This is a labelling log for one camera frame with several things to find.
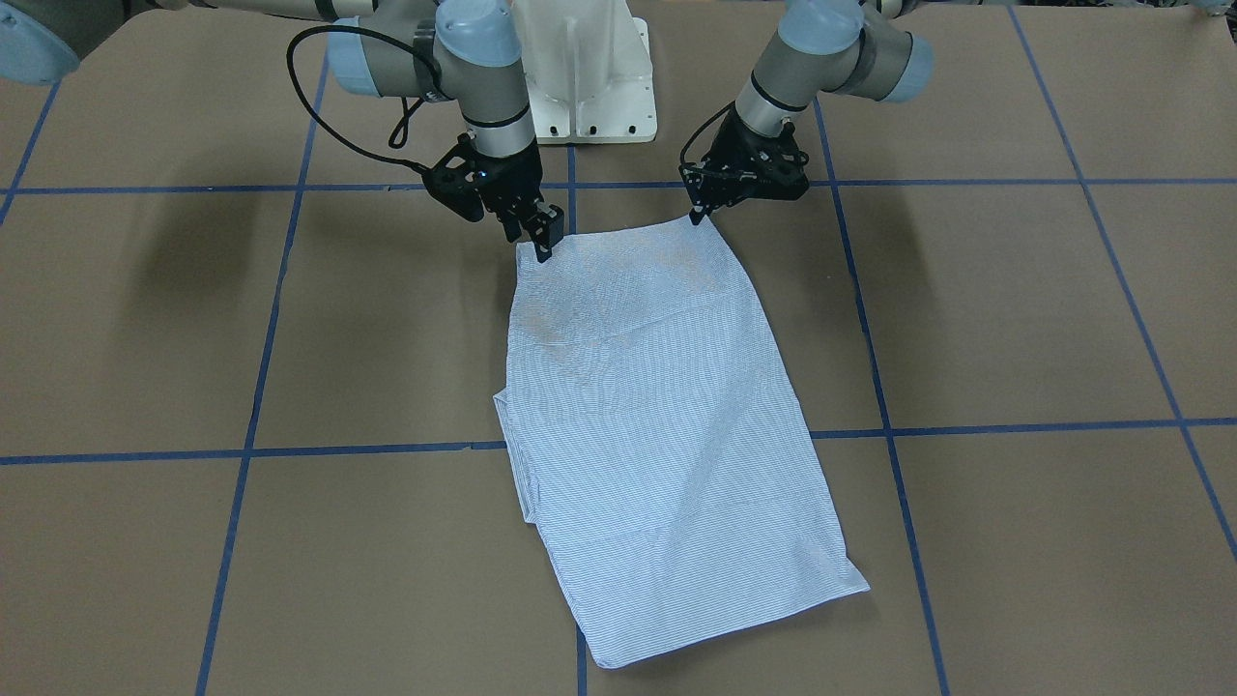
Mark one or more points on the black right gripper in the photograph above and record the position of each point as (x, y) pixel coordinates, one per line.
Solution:
(513, 180)

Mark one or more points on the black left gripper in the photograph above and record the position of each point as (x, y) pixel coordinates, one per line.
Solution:
(732, 153)

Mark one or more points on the light blue striped shirt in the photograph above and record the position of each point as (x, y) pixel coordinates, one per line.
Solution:
(658, 447)

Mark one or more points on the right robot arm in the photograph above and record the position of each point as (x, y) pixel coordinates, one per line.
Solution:
(466, 52)

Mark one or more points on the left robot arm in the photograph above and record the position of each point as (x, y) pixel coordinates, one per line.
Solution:
(850, 48)

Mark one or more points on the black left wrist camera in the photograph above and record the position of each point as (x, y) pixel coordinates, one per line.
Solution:
(779, 164)

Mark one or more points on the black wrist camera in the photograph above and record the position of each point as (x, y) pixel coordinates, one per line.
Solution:
(451, 180)
(779, 164)

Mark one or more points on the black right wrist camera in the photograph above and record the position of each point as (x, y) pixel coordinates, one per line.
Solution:
(451, 180)

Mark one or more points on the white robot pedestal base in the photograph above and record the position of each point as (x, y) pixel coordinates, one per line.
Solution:
(588, 71)

